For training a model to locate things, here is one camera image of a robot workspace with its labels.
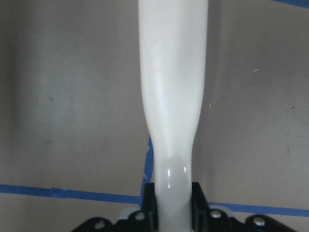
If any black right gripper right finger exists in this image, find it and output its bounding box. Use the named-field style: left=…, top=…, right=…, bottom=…
left=191, top=182, right=294, bottom=232

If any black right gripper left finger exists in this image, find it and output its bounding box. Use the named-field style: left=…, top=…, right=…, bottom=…
left=74, top=183, right=158, bottom=232

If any white hand brush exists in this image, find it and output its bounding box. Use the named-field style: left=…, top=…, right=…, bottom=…
left=138, top=0, right=208, bottom=232

